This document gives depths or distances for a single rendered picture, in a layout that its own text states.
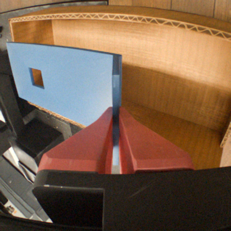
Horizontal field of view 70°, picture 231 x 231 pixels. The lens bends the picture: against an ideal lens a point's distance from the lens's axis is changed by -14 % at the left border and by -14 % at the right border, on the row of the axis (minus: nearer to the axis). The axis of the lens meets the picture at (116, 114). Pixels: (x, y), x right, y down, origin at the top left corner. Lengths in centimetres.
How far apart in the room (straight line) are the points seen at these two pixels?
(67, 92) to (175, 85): 11
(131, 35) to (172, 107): 9
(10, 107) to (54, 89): 21
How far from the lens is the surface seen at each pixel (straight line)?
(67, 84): 16
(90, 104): 15
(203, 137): 20
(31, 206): 559
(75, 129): 32
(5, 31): 42
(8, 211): 46
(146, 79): 21
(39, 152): 38
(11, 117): 38
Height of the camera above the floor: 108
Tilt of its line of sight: 43 degrees down
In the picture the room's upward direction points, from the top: 135 degrees counter-clockwise
